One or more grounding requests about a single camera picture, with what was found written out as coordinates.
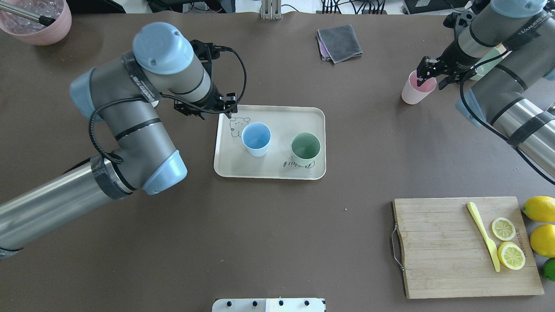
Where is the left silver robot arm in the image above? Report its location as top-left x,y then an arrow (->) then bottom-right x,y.
1,22 -> 243,259

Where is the aluminium frame post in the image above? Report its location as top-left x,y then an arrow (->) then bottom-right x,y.
260,0 -> 282,20

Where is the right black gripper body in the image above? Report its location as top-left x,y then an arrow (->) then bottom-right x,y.
438,41 -> 477,85

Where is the metal pestle in bowl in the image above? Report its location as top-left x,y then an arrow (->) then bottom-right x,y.
0,1 -> 56,26

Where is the white pillar base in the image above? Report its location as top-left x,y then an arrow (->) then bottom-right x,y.
212,297 -> 326,312

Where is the pink bowl with ice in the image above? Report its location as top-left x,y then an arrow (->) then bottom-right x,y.
0,0 -> 72,46

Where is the blue cup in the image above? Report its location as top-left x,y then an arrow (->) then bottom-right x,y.
241,122 -> 271,157

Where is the green bowl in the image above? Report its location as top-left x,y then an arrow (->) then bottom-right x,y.
470,46 -> 507,81

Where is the yellow plastic knife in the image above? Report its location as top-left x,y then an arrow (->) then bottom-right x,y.
467,201 -> 501,273

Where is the beige rabbit tray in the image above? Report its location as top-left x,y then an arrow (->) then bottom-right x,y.
213,105 -> 326,180

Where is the wooden cutting board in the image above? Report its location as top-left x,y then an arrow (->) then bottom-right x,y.
392,197 -> 544,299

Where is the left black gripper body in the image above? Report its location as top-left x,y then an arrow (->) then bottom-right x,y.
173,84 -> 225,119

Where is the grey folded cloth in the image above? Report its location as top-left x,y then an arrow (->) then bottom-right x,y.
317,24 -> 363,64

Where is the green lime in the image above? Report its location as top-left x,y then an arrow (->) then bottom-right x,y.
542,257 -> 555,282

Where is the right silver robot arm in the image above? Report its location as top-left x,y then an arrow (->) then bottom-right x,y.
416,0 -> 555,181

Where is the pink cup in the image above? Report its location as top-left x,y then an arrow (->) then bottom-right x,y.
401,70 -> 437,105

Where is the green cup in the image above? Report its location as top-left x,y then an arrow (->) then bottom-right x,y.
290,132 -> 321,166

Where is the lemon half near knife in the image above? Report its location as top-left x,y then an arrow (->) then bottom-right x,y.
491,217 -> 516,241

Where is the whole lemon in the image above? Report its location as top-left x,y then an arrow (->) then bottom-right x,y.
522,196 -> 555,223
530,224 -> 555,258

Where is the lemon half outer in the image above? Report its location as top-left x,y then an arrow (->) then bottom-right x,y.
497,241 -> 526,270

